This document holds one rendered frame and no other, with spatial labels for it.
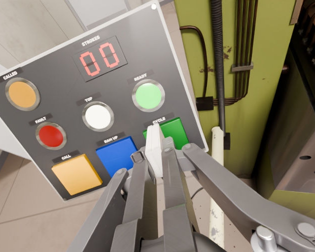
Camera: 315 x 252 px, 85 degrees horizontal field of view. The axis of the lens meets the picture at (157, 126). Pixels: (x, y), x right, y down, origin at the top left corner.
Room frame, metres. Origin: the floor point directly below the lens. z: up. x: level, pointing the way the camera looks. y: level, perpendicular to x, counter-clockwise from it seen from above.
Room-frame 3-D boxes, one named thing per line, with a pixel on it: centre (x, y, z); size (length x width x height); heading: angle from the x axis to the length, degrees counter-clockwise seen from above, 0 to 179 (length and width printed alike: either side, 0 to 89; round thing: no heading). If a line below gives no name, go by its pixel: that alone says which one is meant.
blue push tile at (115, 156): (0.21, 0.09, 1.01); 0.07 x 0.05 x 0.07; 80
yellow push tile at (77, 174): (0.23, 0.19, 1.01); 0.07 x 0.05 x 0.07; 80
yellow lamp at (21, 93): (0.31, 0.18, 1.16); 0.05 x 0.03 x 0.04; 55
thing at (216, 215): (0.21, -0.10, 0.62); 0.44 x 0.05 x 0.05; 145
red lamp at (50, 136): (0.27, 0.19, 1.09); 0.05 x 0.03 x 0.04; 55
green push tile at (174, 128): (0.19, 0.00, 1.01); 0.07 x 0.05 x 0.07; 80
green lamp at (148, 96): (0.24, -0.01, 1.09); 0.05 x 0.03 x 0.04; 55
